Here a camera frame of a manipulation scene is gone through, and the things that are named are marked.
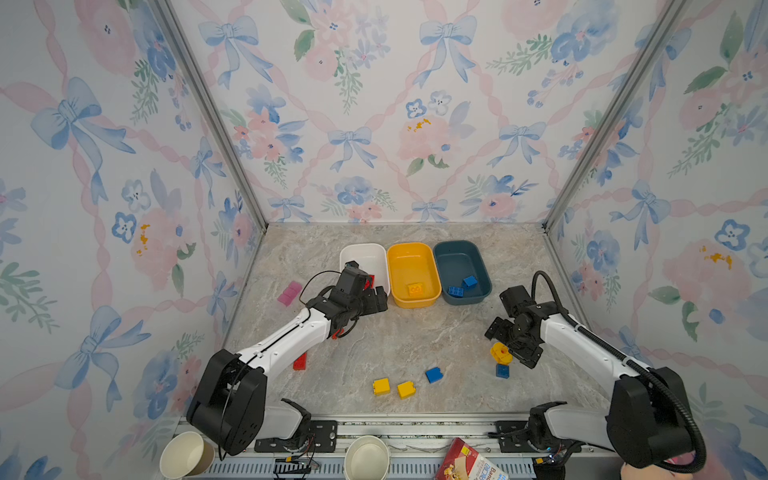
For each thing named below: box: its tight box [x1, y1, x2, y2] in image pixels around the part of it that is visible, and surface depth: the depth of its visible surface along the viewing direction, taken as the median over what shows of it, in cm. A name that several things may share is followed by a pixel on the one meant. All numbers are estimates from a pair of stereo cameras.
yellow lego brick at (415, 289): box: [407, 283, 423, 297], surface depth 102 cm
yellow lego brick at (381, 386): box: [372, 378, 391, 396], surface depth 82 cm
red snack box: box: [434, 437, 510, 480], surface depth 69 cm
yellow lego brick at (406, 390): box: [397, 381, 416, 400], surface depth 81 cm
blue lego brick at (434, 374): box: [425, 367, 444, 384], surface depth 85 cm
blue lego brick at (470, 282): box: [462, 275, 479, 288], surface depth 102 cm
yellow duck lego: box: [490, 342, 513, 365], surface depth 87 cm
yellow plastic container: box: [387, 242, 442, 309], surface depth 103 cm
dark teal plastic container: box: [433, 240, 493, 306], surface depth 105 cm
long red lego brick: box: [293, 352, 307, 371], surface depth 86 cm
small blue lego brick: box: [496, 364, 510, 379], surface depth 85 cm
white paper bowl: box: [344, 435, 390, 480], surface depth 73 cm
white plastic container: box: [340, 243, 391, 295], surface depth 107 cm
